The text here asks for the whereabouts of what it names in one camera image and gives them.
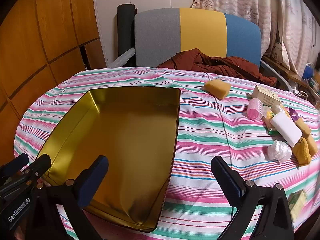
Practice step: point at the clear plastic bag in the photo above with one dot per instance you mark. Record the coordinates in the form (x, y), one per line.
(279, 151)

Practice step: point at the yellow sponge block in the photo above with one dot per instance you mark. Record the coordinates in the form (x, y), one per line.
(217, 88)

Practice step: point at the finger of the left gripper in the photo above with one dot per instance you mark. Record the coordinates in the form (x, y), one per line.
(27, 172)
(13, 166)

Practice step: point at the pink hair roller clip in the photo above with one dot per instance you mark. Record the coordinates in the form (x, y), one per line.
(255, 109)

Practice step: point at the wooden wardrobe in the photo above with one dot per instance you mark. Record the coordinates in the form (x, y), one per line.
(43, 43)

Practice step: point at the patterned pink curtain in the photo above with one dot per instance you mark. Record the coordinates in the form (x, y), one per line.
(289, 30)

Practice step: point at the dark red garment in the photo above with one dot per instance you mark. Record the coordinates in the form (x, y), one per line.
(196, 61)

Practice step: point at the striped pink green tablecloth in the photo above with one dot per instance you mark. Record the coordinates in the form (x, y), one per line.
(195, 207)

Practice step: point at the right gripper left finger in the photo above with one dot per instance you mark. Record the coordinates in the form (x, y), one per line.
(75, 194)

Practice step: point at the beige cardboard box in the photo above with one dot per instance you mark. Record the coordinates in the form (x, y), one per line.
(266, 96)

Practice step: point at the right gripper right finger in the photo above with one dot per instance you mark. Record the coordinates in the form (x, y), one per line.
(274, 221)

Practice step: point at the white foam block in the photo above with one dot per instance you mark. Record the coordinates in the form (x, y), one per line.
(286, 128)

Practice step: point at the white chair armrest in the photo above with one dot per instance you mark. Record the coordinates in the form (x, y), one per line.
(122, 59)

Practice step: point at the gold metal tin tray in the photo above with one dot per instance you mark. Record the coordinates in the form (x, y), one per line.
(136, 129)

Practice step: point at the purple foil packet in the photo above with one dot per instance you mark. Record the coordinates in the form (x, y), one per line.
(294, 115)

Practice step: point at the grey yellow blue chair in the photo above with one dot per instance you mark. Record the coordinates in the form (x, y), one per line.
(162, 33)

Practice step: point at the black rolled mat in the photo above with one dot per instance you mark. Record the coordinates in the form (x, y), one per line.
(125, 27)

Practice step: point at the blue cup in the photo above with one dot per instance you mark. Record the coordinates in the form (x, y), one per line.
(308, 71)

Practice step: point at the green white small carton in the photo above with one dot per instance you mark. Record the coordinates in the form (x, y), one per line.
(296, 202)

